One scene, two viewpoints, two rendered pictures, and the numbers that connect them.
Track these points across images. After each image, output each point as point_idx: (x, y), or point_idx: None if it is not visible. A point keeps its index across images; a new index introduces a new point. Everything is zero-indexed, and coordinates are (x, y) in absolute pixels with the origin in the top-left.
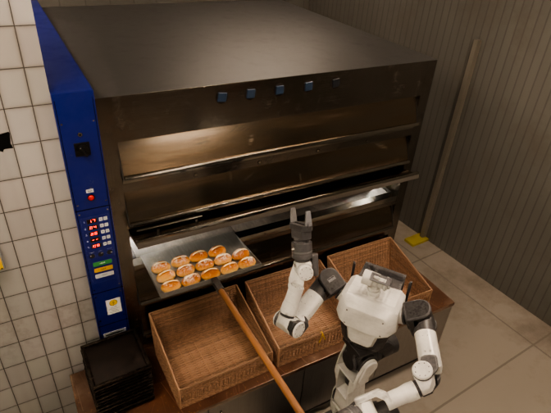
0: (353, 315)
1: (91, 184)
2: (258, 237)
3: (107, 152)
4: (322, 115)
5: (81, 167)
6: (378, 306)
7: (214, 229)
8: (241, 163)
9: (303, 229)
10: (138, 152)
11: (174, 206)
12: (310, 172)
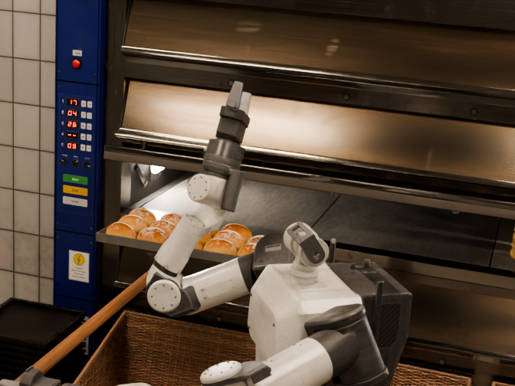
0: (255, 307)
1: (80, 44)
2: (336, 258)
3: (113, 4)
4: (490, 42)
5: (73, 14)
6: (285, 291)
7: None
8: (311, 88)
9: (221, 109)
10: (153, 18)
11: (189, 127)
12: (454, 155)
